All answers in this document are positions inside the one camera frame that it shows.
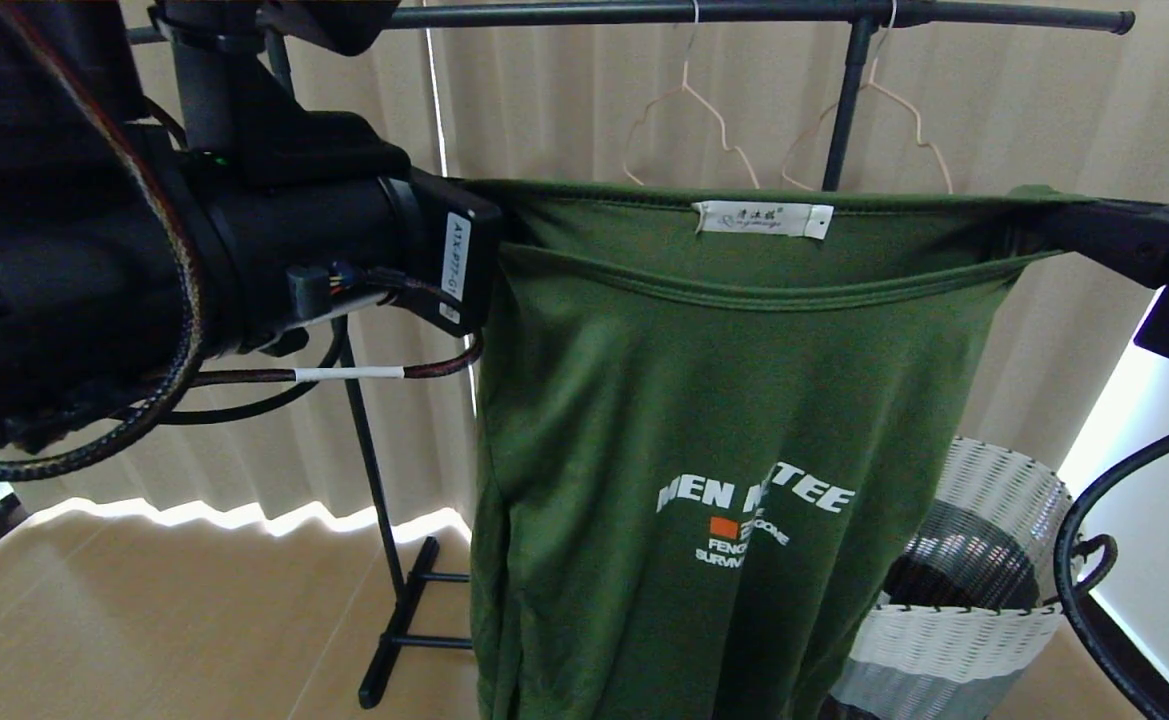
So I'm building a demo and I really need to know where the black cable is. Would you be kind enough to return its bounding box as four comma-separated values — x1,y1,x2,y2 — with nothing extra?
158,320,351,428
1053,408,1169,720

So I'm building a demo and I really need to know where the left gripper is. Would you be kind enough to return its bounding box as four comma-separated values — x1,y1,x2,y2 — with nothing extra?
194,167,504,358

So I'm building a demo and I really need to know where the green printed shirt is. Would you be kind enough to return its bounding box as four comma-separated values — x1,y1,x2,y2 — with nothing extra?
468,177,1086,720

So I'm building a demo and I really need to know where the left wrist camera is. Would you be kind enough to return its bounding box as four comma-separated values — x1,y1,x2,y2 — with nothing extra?
148,0,416,192

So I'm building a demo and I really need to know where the pink clothes hanger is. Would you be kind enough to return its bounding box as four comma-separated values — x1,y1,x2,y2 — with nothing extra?
781,0,956,197
623,0,764,192

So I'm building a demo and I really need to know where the black clothes rack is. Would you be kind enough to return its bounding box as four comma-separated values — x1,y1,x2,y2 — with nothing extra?
124,0,1137,711

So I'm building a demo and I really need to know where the beige curtain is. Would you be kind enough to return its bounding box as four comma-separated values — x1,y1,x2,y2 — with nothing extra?
0,0,1169,533

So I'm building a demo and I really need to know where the white laundry basket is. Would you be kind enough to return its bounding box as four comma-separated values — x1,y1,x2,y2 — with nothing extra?
822,436,1118,720

